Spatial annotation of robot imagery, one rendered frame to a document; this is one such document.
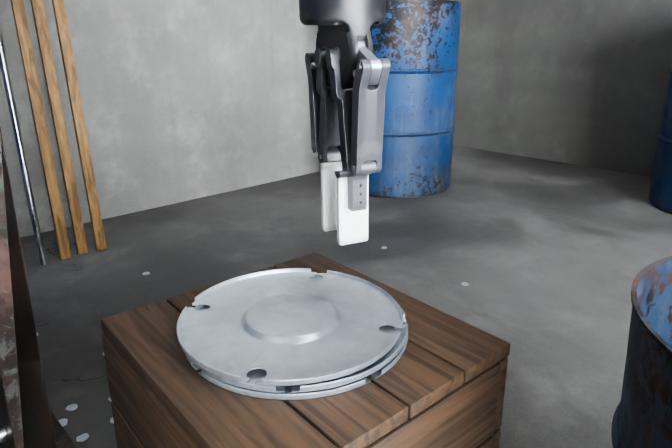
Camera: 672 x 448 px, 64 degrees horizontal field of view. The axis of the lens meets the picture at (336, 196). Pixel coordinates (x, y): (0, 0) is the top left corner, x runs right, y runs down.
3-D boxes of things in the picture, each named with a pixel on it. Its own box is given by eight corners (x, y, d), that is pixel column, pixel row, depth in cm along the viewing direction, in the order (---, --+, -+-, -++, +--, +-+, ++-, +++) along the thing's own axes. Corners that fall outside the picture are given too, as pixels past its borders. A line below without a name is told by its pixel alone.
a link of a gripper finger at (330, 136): (320, 50, 48) (315, 46, 49) (315, 165, 53) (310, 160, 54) (360, 48, 49) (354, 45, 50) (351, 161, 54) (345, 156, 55)
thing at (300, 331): (412, 282, 82) (412, 277, 81) (385, 404, 55) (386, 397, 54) (232, 265, 88) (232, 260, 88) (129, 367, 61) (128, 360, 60)
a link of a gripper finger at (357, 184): (361, 153, 49) (377, 160, 46) (361, 206, 51) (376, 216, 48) (346, 155, 49) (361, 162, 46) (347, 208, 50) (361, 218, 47)
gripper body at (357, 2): (284, -20, 49) (288, 84, 51) (319, -29, 41) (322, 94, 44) (360, -19, 51) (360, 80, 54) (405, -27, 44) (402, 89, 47)
